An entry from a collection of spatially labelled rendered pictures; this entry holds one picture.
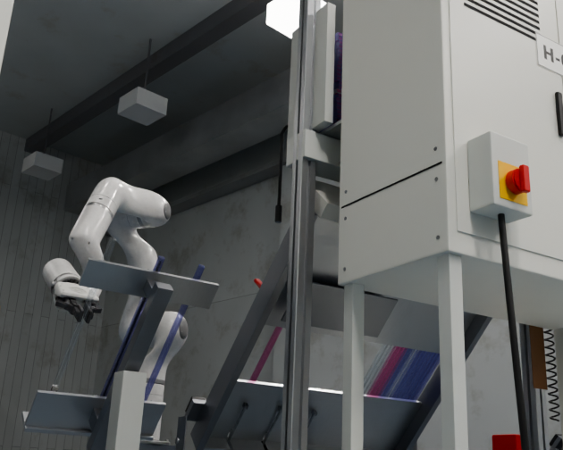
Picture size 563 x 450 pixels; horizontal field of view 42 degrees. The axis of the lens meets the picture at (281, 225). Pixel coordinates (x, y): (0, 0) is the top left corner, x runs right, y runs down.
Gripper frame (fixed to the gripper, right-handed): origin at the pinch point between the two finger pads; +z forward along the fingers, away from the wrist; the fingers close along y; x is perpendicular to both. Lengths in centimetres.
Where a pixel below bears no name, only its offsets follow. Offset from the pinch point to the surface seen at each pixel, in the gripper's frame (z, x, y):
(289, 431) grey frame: 55, -2, 29
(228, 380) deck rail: 17.9, 4.9, 34.5
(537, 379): 57, -22, 93
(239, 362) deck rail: 20.0, -1.2, 34.3
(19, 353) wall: -915, 400, 239
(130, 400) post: 18.6, 12.4, 10.7
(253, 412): 12, 15, 49
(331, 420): 13, 15, 74
